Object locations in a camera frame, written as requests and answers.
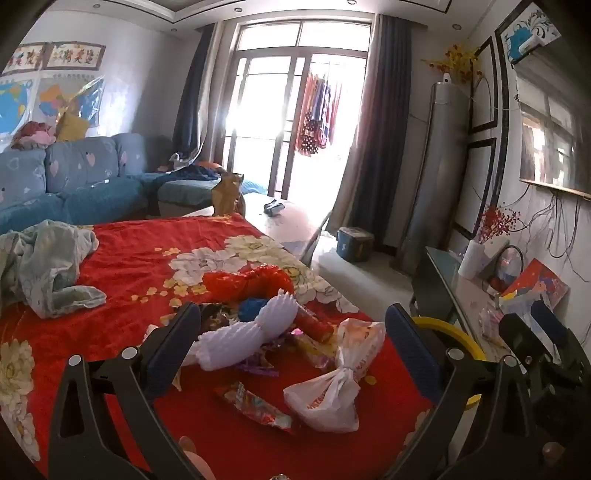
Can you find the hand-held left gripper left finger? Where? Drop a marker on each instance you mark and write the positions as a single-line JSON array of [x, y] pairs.
[[173, 350]]

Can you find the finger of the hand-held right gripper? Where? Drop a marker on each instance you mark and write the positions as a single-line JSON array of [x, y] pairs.
[[551, 318], [524, 337]]

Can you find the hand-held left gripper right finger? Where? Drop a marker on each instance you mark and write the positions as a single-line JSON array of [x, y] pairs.
[[413, 350]]

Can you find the yellow trash bin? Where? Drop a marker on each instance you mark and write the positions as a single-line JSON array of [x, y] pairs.
[[461, 334]]

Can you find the dark snack wrapper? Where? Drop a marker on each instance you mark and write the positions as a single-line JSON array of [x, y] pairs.
[[219, 318]]

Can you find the white foam net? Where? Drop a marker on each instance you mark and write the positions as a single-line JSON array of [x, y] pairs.
[[240, 337]]

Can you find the purple snack wrapper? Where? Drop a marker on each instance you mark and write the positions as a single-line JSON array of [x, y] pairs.
[[258, 368]]

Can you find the blue yarn ball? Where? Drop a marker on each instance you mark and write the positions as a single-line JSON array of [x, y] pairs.
[[251, 308]]

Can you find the orange snack wrapper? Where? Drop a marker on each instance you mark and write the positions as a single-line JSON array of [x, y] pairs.
[[314, 353]]

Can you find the white snack bag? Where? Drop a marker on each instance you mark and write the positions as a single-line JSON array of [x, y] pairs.
[[323, 397]]

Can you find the red candy tube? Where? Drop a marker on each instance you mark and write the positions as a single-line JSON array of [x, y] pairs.
[[314, 323]]

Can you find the red colourful snack wrapper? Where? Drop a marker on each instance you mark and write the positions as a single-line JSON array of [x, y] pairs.
[[258, 408]]

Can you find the red foam net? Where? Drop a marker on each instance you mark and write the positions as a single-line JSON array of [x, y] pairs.
[[258, 284]]

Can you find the white blue leaflet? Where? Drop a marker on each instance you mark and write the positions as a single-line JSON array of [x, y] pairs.
[[515, 304]]

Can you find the red picture book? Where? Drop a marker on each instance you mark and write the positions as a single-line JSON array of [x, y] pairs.
[[538, 281]]

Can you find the white box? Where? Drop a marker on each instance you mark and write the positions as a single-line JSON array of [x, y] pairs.
[[495, 256]]

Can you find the white vase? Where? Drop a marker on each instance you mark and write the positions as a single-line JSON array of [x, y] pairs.
[[472, 261]]

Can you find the red floral blanket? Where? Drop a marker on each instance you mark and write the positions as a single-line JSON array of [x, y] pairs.
[[138, 258]]

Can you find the red berry branch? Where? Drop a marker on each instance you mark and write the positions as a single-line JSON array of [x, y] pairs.
[[496, 221]]

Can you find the blue storage box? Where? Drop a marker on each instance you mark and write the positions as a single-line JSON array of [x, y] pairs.
[[354, 244]]

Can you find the light green cloth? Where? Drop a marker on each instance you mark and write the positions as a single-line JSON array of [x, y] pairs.
[[41, 263]]

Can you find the brown paper bag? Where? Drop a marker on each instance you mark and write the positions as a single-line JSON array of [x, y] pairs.
[[228, 196]]

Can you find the marble coffee table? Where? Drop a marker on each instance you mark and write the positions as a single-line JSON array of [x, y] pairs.
[[286, 228]]

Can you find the black remote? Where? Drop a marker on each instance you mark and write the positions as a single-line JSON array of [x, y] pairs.
[[273, 207]]

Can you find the silver standing air conditioner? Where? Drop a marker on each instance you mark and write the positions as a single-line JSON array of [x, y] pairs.
[[436, 175]]

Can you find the dark blue garment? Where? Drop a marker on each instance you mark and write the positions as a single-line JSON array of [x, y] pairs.
[[194, 173]]

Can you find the blue sofa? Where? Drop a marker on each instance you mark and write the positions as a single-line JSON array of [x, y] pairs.
[[83, 194]]

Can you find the blue striped cushion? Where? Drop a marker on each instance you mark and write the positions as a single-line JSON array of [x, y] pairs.
[[254, 187]]

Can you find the grey curtain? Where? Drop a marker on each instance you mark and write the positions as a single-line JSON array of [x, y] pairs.
[[383, 138]]

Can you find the red polka dot garment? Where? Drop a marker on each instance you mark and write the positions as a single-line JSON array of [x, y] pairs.
[[314, 136]]

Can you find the yellow pillow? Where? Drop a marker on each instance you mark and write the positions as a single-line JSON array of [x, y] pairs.
[[71, 127]]

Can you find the dark blue curtain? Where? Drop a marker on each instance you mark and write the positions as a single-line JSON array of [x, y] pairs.
[[194, 101]]

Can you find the pile of red clothes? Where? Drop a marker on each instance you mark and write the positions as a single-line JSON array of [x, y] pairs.
[[34, 136]]

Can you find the hanging striped clothes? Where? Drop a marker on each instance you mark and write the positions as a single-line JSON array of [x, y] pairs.
[[323, 97]]

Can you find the white device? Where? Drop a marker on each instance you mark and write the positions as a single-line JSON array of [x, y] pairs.
[[532, 46]]

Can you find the yellow artificial flowers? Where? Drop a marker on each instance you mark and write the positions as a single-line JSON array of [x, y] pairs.
[[455, 62]]

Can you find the glass balcony door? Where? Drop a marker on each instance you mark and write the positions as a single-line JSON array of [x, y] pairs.
[[268, 92]]

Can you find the colourful map poster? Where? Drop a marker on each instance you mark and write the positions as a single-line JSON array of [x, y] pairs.
[[55, 97]]

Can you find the world map poster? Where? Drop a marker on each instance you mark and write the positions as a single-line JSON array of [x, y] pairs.
[[14, 106]]

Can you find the framed embroidery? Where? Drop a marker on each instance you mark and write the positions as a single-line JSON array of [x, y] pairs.
[[76, 55], [25, 59]]

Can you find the wall television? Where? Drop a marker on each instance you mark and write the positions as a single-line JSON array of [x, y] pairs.
[[554, 120]]

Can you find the blue white wall picture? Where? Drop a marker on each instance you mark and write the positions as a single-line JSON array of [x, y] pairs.
[[521, 30]]

